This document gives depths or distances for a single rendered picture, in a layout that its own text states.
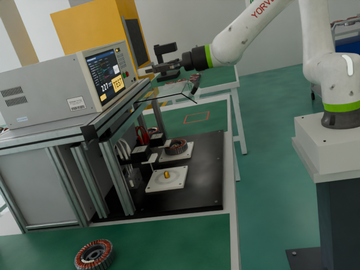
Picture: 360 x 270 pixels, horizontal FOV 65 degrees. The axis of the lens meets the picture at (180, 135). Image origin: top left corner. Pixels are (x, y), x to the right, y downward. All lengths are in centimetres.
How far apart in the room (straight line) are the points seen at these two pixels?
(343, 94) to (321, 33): 26
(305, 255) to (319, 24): 119
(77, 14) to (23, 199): 404
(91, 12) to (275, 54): 369
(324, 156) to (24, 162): 100
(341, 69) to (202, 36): 533
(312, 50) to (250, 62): 515
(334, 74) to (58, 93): 94
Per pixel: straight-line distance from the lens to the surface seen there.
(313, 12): 124
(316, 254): 183
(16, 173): 112
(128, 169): 116
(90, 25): 488
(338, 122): 114
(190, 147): 135
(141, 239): 94
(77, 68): 100
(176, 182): 109
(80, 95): 102
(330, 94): 112
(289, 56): 647
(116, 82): 116
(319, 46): 124
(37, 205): 116
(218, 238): 85
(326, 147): 103
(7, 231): 135
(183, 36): 634
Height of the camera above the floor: 132
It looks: 21 degrees down
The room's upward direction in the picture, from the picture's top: 15 degrees counter-clockwise
